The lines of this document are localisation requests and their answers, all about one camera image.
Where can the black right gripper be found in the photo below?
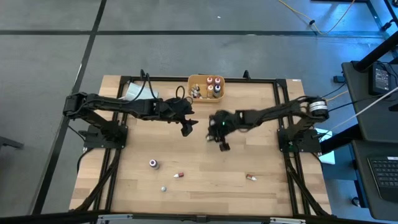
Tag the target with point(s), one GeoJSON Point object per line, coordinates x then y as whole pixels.
{"type": "Point", "coordinates": [225, 123]}

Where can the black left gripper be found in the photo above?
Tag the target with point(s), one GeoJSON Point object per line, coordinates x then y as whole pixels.
{"type": "Point", "coordinates": [171, 109]}

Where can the large blue food coloring bottle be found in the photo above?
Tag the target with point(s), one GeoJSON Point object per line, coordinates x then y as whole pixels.
{"type": "Point", "coordinates": [217, 90]}

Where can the small red bottle white cap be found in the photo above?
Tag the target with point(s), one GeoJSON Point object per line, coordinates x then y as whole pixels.
{"type": "Point", "coordinates": [249, 177]}

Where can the small bottle pink label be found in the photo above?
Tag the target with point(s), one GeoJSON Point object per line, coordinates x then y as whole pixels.
{"type": "Point", "coordinates": [180, 175]}

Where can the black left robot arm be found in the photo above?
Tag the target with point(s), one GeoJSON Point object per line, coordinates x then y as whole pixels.
{"type": "Point", "coordinates": [105, 102]}

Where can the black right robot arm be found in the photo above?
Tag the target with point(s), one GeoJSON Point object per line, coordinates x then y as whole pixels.
{"type": "Point", "coordinates": [280, 109]}

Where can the yellow plastic bin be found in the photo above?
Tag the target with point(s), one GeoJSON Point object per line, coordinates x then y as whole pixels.
{"type": "Point", "coordinates": [202, 81]}

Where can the small white ball lower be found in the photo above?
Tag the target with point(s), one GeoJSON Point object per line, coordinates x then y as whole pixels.
{"type": "Point", "coordinates": [163, 188]}

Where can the black diagonal pole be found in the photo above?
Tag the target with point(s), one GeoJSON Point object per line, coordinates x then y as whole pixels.
{"type": "Point", "coordinates": [376, 54]}
{"type": "Point", "coordinates": [342, 138]}

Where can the small black box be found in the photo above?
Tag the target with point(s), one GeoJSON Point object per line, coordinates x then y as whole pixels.
{"type": "Point", "coordinates": [338, 79]}

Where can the black side desk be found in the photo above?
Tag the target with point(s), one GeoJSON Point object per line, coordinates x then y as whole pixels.
{"type": "Point", "coordinates": [373, 124]}
{"type": "Point", "coordinates": [360, 186]}

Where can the black caster wheel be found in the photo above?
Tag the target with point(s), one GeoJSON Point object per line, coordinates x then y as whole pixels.
{"type": "Point", "coordinates": [356, 202]}

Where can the black laptop keyboard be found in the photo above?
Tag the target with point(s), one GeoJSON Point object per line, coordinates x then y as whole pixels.
{"type": "Point", "coordinates": [385, 174]}

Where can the grey chair leg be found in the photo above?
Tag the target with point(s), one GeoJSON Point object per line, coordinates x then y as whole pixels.
{"type": "Point", "coordinates": [9, 142]}

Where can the black stand leg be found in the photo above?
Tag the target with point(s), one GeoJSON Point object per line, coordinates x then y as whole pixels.
{"type": "Point", "coordinates": [388, 25]}

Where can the black aluminium table frame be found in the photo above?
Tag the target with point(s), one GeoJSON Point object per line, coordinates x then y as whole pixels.
{"type": "Point", "coordinates": [164, 78]}

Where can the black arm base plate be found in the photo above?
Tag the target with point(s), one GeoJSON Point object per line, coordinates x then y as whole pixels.
{"type": "Point", "coordinates": [93, 141]}
{"type": "Point", "coordinates": [308, 146]}

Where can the black camera gantry bar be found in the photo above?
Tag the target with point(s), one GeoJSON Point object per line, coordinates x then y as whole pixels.
{"type": "Point", "coordinates": [46, 217]}

